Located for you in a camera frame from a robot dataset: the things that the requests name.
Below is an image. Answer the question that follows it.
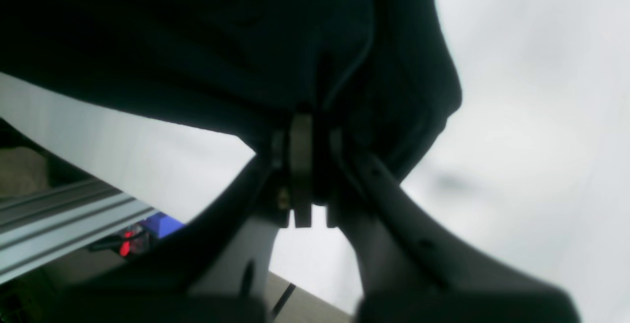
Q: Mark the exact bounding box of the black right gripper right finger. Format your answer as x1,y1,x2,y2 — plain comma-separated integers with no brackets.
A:
328,129,580,323

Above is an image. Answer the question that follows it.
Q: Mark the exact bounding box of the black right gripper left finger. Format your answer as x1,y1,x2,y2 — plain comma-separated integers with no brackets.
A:
49,114,314,323

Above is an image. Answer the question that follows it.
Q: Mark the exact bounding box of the black T-shirt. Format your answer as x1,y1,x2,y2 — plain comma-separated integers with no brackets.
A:
1,0,463,179

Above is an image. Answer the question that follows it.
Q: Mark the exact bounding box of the blue object under table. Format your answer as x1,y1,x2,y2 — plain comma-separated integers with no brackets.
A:
140,212,185,239

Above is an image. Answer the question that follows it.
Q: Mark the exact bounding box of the white power strip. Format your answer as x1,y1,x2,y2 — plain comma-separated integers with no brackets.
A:
89,225,151,258

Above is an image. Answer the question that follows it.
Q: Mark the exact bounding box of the aluminium frame post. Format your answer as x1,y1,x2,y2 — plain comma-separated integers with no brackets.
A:
0,179,156,283

